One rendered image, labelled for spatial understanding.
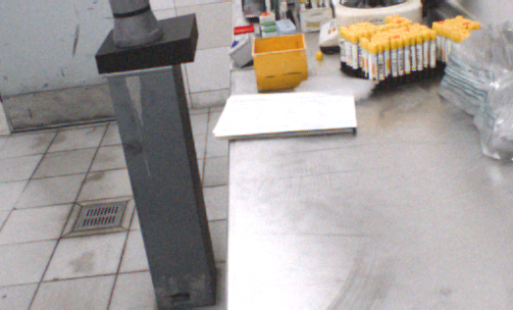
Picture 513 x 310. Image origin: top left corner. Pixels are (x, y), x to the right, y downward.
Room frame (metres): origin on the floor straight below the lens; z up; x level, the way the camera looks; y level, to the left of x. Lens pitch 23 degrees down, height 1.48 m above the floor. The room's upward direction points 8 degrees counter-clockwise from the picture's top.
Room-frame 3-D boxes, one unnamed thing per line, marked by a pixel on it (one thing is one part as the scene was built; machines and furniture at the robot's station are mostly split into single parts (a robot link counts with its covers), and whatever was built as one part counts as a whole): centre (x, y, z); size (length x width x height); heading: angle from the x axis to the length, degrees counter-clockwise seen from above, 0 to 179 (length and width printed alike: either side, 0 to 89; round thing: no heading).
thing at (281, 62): (1.63, -0.14, 0.92); 0.13 x 0.13 x 0.10; 84
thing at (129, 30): (1.99, 0.25, 0.99); 0.15 x 0.15 x 0.10
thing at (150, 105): (1.99, 0.25, 0.44); 0.20 x 0.20 x 0.87; 87
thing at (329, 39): (1.85, -0.43, 0.94); 0.30 x 0.24 x 0.12; 78
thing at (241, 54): (1.80, -0.07, 0.92); 0.13 x 0.07 x 0.08; 87
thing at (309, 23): (2.12, -0.30, 0.91); 0.20 x 0.10 x 0.07; 177
